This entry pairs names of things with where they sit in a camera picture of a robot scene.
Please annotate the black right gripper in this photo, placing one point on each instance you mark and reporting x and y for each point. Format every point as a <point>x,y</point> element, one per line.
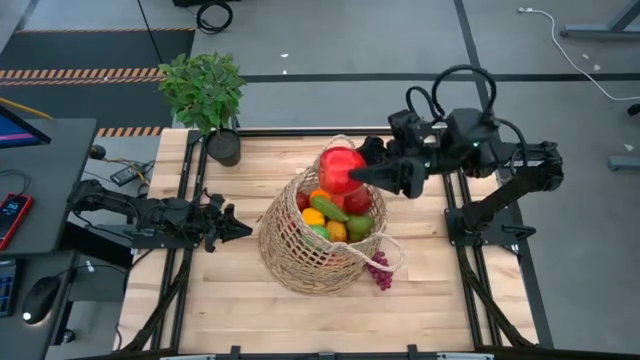
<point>435,157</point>

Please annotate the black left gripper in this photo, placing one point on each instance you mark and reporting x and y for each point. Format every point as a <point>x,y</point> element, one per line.
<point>212,220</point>

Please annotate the red yellow apple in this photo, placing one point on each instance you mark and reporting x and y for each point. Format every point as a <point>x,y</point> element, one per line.
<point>359,202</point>

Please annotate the large red round fruit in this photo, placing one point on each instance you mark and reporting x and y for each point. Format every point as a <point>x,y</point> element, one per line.
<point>340,170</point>

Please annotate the green cucumber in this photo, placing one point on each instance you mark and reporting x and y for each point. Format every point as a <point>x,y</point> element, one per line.
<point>330,209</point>

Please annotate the orange fruit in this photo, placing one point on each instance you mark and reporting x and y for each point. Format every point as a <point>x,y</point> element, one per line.
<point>320,193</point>

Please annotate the yellow bell pepper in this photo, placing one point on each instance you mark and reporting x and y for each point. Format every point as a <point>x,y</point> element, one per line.
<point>313,216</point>

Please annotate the red orange mango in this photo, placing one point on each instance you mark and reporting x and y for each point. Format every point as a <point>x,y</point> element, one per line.
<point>336,231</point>

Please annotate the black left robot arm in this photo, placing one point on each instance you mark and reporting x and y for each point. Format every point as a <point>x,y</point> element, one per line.
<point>150,212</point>

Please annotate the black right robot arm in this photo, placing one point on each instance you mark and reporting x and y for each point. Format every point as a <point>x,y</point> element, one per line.
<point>537,165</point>

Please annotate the purple grape bunch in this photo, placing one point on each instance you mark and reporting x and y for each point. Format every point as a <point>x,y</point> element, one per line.
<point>381,272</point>

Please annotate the black power adapter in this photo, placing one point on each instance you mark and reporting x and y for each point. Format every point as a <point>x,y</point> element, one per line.
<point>129,173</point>

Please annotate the black equipment box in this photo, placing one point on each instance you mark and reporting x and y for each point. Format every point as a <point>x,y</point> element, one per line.
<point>100,250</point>

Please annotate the green plant in black pot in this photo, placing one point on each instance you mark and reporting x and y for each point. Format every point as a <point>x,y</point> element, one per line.
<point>202,92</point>

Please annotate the orange black hazard tape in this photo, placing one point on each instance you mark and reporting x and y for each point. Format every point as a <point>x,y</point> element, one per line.
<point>75,75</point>
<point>130,132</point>

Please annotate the black round object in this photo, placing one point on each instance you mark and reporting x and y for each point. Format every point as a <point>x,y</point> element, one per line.
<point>97,151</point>

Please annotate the dark grey desk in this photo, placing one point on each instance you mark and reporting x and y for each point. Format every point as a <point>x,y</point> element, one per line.
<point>55,175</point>

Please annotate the black computer mouse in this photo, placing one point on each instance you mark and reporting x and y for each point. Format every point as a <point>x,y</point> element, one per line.
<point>40,300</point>

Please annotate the red smartphone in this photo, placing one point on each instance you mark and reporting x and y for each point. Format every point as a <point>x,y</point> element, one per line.
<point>12,215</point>

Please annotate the black floor mat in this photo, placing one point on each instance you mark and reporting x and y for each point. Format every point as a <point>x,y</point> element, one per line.
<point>100,50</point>

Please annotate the grey furniture foot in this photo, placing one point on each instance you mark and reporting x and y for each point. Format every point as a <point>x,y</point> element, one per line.
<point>625,163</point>

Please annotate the black keyboard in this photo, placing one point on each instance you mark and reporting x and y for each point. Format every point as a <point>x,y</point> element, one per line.
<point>6,292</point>

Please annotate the computer monitor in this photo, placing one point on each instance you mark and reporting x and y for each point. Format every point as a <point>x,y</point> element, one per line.
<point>15,132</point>

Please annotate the grey furniture leg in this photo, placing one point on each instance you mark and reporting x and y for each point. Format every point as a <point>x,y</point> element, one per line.
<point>600,33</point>

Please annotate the black chair caster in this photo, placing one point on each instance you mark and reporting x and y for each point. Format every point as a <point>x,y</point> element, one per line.
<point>635,109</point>

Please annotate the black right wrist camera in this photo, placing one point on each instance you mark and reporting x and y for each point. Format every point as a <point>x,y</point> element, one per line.
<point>406,127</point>

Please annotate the black aluminium table frame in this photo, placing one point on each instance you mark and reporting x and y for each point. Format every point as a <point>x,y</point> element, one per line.
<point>280,132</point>

